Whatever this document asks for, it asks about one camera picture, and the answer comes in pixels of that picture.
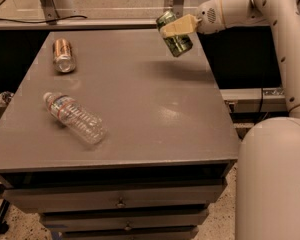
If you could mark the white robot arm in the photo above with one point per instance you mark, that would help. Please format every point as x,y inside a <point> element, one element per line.
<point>268,166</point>

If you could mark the grey drawer cabinet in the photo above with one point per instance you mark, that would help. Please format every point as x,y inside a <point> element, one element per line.
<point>165,117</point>

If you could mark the green soda can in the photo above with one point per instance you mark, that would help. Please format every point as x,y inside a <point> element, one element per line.
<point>177,45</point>

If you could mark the orange soda can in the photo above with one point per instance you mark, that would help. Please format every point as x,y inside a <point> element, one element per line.
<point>63,59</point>

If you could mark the middle grey drawer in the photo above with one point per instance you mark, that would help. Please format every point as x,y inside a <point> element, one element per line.
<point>126,219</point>

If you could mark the grey metal rail frame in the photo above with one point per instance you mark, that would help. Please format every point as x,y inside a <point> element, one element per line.
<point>89,14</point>

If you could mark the black stand leg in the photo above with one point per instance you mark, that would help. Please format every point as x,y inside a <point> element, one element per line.
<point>4,227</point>

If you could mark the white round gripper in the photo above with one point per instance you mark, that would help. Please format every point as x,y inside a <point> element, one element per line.
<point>209,18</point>

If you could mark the grey drawer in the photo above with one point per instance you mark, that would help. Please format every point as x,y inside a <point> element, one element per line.
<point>110,197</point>
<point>126,219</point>
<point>164,233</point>

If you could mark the clear plastic water bottle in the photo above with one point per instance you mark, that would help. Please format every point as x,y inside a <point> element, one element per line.
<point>86,125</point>

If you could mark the bottom grey drawer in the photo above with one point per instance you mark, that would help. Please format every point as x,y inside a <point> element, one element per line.
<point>164,233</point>

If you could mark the top grey drawer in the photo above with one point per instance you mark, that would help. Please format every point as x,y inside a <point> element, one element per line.
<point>110,197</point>

